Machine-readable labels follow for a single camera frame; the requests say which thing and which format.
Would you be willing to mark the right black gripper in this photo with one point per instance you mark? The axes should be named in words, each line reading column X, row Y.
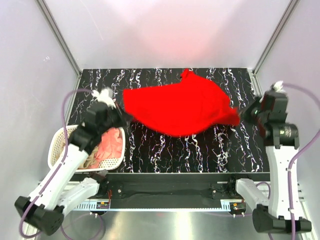
column 247, row 113

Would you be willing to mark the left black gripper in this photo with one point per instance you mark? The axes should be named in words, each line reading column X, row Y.
column 120, row 114

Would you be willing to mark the red t shirt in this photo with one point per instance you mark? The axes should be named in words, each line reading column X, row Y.
column 181, row 109

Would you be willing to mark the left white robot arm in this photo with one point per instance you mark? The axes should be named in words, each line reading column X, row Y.
column 46, row 207

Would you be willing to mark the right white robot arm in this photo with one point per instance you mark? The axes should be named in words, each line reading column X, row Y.
column 281, row 213

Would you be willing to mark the pink t shirt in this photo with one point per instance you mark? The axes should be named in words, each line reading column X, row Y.
column 110, row 146

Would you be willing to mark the beige t shirt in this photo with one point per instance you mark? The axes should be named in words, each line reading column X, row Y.
column 91, row 162

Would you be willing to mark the white plastic laundry basket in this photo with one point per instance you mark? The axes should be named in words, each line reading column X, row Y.
column 58, row 144

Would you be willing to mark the left small electronics board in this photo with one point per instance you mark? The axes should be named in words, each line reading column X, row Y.
column 102, row 205

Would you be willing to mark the small electronics board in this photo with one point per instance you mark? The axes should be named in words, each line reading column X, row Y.
column 239, row 206
column 102, row 205

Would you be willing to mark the right small electronics board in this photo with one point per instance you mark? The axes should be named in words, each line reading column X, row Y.
column 239, row 206

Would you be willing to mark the front aluminium rail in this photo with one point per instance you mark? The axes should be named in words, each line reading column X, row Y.
column 170, row 204

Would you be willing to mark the right aluminium frame post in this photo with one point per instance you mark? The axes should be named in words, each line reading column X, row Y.
column 289, row 10

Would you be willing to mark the aluminium frame post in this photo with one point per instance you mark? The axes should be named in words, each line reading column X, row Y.
column 289, row 10
column 43, row 7

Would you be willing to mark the left aluminium frame post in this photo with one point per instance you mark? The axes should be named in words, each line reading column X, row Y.
column 43, row 7

